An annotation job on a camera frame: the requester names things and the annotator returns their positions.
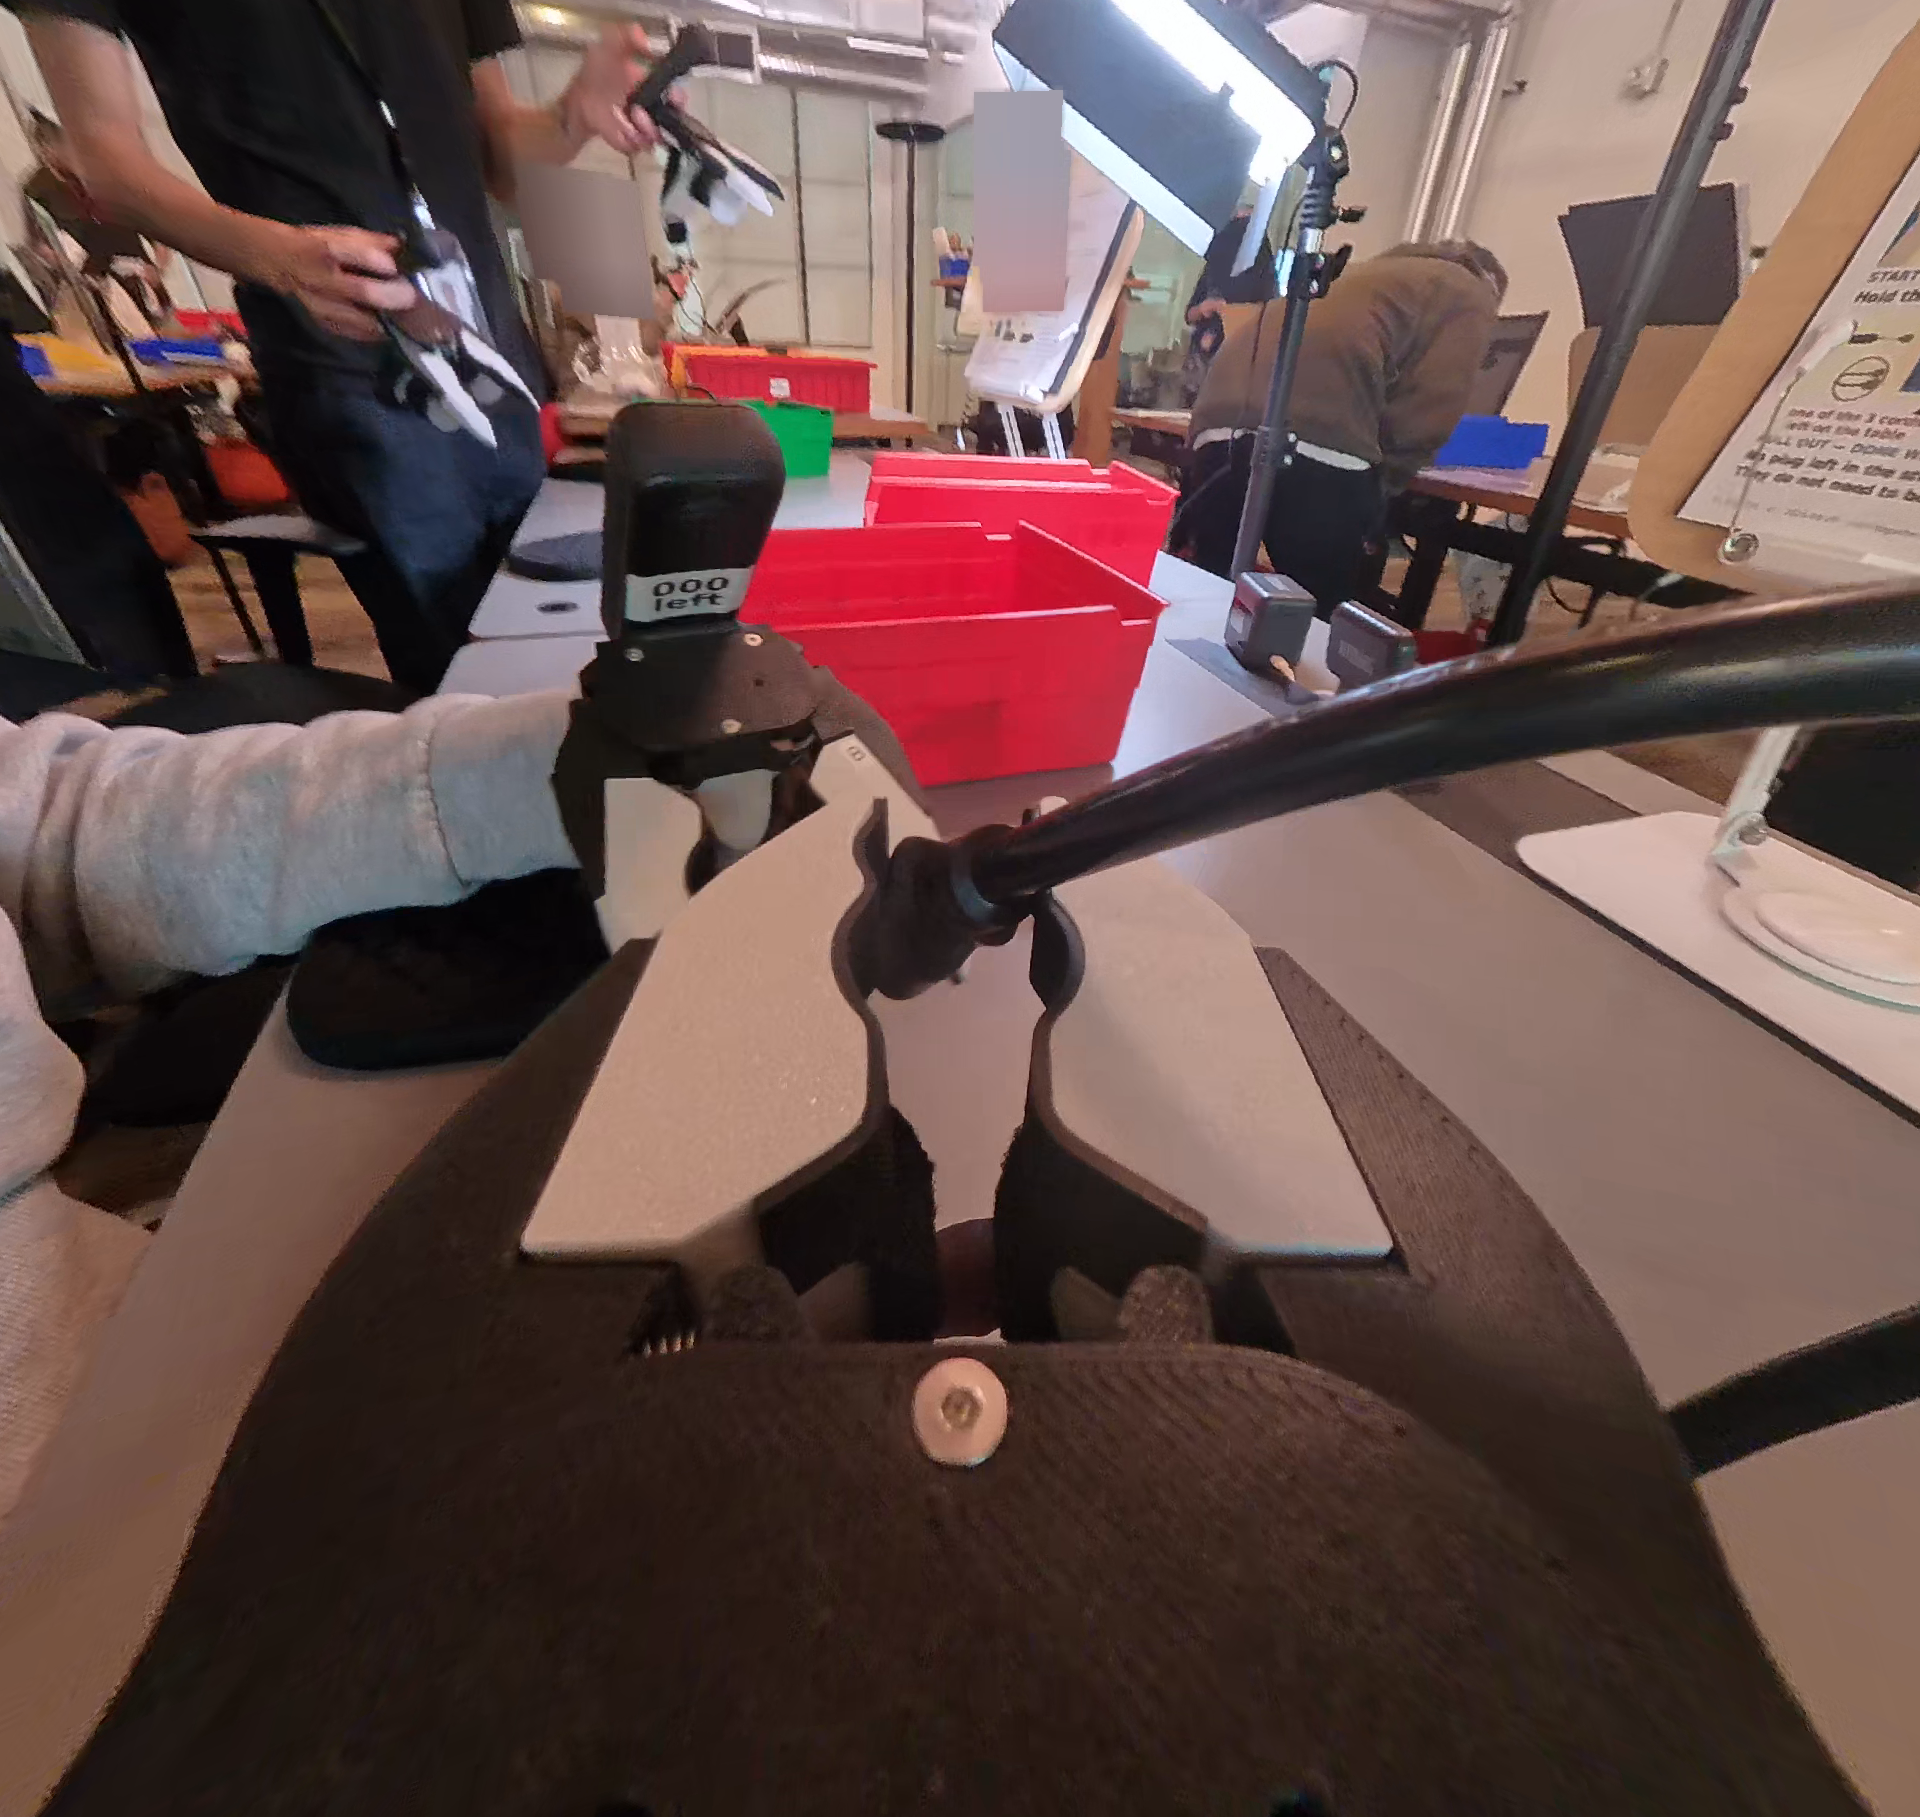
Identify cardboard box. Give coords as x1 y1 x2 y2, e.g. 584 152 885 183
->
1566 324 1726 455

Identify white board stand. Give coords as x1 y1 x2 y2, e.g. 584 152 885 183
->
1514 714 1920 1012

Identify black power plug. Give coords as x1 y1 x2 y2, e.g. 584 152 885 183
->
837 811 1087 1006

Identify black metal pole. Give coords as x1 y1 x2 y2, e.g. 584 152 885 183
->
1483 0 1820 649

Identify nested red plastic bins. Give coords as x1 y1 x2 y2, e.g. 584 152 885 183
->
862 450 1180 590

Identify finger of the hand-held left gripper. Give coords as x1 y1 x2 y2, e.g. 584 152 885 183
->
791 736 939 842
601 778 711 951

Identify black stool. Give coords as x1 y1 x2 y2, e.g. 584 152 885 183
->
192 516 370 667

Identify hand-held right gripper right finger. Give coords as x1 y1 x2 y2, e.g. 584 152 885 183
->
992 857 1397 1340

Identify black flag panel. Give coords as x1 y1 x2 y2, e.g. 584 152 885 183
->
1560 183 1751 333

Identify red plastic bin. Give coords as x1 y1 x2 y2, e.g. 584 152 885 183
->
742 519 1168 788

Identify black power cable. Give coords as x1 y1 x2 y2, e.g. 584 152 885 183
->
958 578 1920 907

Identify studio light panel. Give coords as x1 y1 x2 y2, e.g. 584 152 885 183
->
989 0 1335 258

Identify long low red bin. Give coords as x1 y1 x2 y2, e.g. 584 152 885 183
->
663 342 878 413

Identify person's left forearm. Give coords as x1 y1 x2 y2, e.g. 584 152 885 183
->
0 689 586 1017

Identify black light stand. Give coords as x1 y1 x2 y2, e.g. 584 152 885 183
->
1229 61 1366 585

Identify person's zip jacket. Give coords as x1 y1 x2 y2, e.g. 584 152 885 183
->
0 916 158 1525

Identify small green bin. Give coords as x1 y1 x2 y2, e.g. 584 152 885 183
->
746 399 837 480

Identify white instruction board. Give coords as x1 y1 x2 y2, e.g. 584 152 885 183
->
1627 32 1920 597
962 198 1148 416

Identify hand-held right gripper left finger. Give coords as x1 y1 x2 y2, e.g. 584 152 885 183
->
519 796 942 1340

